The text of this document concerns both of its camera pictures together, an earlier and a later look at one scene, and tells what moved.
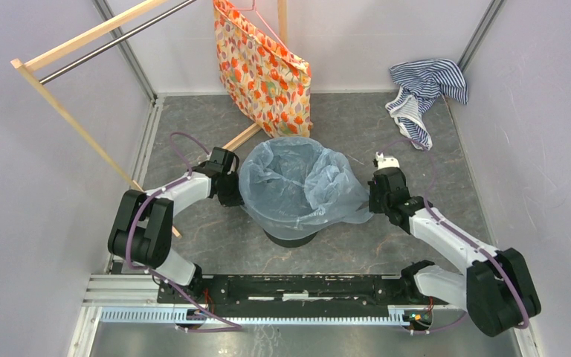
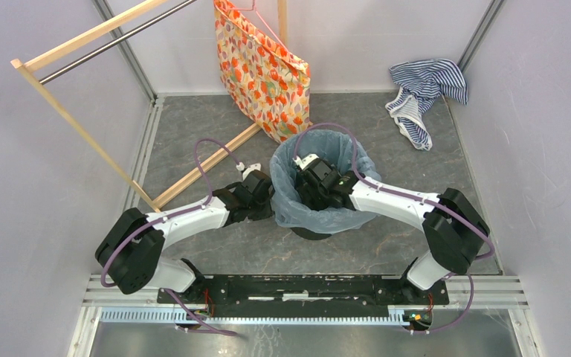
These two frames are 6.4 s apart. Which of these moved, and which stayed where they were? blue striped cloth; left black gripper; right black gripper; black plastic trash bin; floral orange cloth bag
Moved: right black gripper; left black gripper; black plastic trash bin
Stayed: floral orange cloth bag; blue striped cloth
